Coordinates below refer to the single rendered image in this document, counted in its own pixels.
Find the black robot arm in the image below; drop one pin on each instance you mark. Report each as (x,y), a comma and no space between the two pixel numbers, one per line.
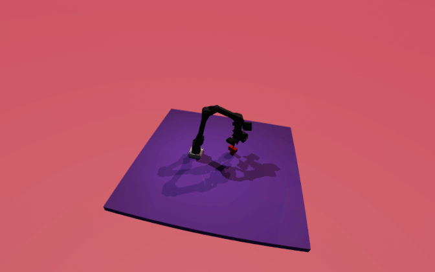
(238,124)

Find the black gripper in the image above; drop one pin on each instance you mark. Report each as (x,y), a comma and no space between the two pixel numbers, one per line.
(234,140)

